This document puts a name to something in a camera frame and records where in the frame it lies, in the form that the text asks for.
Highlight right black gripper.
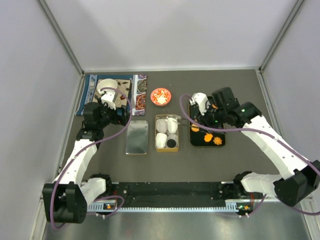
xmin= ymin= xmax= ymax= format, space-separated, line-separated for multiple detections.
xmin=195 ymin=103 xmax=227 ymax=134

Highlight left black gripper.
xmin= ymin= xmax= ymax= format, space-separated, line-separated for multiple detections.
xmin=97 ymin=97 xmax=132 ymax=129

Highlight orange round cookie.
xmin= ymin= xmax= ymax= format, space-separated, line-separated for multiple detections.
xmin=190 ymin=124 xmax=200 ymax=132

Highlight black serving tongs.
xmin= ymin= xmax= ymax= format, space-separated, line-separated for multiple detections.
xmin=176 ymin=115 xmax=193 ymax=126

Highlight black sandwich cookie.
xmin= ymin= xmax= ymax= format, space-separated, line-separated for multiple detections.
xmin=166 ymin=139 xmax=177 ymax=148

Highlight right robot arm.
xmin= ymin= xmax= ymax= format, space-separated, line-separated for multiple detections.
xmin=189 ymin=87 xmax=320 ymax=207

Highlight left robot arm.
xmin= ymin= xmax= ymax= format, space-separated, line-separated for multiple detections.
xmin=42 ymin=101 xmax=132 ymax=228

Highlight orange fish shaped cookie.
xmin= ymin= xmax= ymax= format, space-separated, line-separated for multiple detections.
xmin=204 ymin=133 xmax=213 ymax=143

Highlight floral square coaster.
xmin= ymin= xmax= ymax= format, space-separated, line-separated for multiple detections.
xmin=92 ymin=79 xmax=132 ymax=107

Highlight orange flower cookie bottom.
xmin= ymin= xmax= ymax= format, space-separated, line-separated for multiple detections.
xmin=213 ymin=136 xmax=223 ymax=146

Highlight black rectangular tray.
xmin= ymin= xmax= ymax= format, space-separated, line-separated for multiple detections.
xmin=188 ymin=103 xmax=226 ymax=148

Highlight white ceramic cup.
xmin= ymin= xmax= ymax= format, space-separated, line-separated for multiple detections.
xmin=96 ymin=78 xmax=118 ymax=95

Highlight white paper cup top-right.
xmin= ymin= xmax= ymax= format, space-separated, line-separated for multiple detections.
xmin=167 ymin=117 xmax=178 ymax=134

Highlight white paper cup bottom-right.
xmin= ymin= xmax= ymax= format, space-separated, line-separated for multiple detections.
xmin=166 ymin=134 xmax=179 ymax=149

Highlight gold cookie tin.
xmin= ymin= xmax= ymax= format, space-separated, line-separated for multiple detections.
xmin=155 ymin=114 xmax=180 ymax=153

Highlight blue patterned placemat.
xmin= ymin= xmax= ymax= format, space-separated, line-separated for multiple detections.
xmin=75 ymin=74 xmax=148 ymax=116

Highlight white paper cup top-left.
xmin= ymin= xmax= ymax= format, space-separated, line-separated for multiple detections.
xmin=156 ymin=119 xmax=168 ymax=134

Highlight red patterned small bowl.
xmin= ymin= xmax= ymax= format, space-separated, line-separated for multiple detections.
xmin=150 ymin=87 xmax=172 ymax=107

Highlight white paper cup bottom-left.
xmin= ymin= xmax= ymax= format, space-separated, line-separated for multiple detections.
xmin=155 ymin=132 xmax=168 ymax=149

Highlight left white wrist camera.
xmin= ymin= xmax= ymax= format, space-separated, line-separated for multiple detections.
xmin=101 ymin=89 xmax=118 ymax=110

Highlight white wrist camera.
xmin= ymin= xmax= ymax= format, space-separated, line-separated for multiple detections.
xmin=189 ymin=92 xmax=209 ymax=116
xmin=101 ymin=89 xmax=118 ymax=110

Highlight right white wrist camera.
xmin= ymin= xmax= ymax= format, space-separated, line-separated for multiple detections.
xmin=189 ymin=92 xmax=209 ymax=116

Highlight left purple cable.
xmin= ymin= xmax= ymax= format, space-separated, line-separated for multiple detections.
xmin=49 ymin=86 xmax=134 ymax=229

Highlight purple cable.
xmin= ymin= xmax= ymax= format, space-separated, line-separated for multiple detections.
xmin=179 ymin=93 xmax=320 ymax=218
xmin=49 ymin=86 xmax=134 ymax=229

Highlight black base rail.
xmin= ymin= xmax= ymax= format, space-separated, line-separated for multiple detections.
xmin=108 ymin=182 xmax=239 ymax=208

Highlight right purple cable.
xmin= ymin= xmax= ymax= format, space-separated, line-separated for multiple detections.
xmin=179 ymin=93 xmax=320 ymax=218

